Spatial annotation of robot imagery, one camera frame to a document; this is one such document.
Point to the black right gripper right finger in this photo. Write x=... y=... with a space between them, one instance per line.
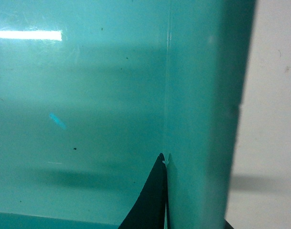
x=227 y=225

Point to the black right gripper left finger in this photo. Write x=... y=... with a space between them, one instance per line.
x=151 y=209

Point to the turquoise plastic bin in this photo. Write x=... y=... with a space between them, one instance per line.
x=92 y=91

